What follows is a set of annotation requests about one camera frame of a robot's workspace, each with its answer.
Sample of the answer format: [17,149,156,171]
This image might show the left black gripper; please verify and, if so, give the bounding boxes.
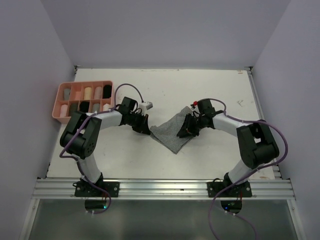
[127,111,150,135]

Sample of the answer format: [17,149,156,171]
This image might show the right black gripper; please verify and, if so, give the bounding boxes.
[176,112,205,138]

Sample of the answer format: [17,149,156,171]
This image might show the grey striped underwear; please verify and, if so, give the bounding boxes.
[149,106,193,154]

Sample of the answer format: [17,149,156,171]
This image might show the beige navy-trimmed underwear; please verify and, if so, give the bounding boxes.
[83,87,92,100]

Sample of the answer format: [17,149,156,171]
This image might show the plain grey underwear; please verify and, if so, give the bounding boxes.
[63,88,71,101]

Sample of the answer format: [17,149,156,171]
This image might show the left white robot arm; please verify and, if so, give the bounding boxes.
[59,97,153,197]

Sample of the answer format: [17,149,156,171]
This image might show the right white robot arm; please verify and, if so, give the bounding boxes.
[177,98,280,197]

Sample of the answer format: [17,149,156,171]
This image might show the white rolled cloth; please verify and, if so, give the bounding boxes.
[102,103,111,112]

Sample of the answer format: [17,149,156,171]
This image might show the black rolled cloth back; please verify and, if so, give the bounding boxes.
[102,84,112,99]

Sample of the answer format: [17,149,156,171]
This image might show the black rolled cloth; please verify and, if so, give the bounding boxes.
[102,84,112,99]
[79,101,90,113]

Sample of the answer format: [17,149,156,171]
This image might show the grey rolled cloth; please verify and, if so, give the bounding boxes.
[91,103,100,113]

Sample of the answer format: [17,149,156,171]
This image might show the beige rolled cloth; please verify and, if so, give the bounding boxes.
[93,86,103,100]

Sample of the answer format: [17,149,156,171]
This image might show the black rolled cloth front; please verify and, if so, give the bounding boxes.
[79,101,90,113]

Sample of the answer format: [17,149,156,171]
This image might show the pink divided storage tray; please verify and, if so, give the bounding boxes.
[52,80,115,124]

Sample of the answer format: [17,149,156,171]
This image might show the olive rolled cloth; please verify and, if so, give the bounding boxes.
[68,102,79,117]

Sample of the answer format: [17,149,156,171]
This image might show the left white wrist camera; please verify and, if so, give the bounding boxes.
[138,101,153,115]

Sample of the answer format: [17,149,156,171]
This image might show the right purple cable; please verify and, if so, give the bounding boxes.
[207,97,289,240]

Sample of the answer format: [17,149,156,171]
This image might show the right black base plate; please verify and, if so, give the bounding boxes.
[206,178,253,198]

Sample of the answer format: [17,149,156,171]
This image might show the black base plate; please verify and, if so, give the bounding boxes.
[206,178,253,198]
[72,180,120,198]

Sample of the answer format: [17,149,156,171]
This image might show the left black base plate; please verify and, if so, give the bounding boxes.
[72,180,120,198]

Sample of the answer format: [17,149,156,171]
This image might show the aluminium mounting rail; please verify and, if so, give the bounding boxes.
[31,178,295,200]

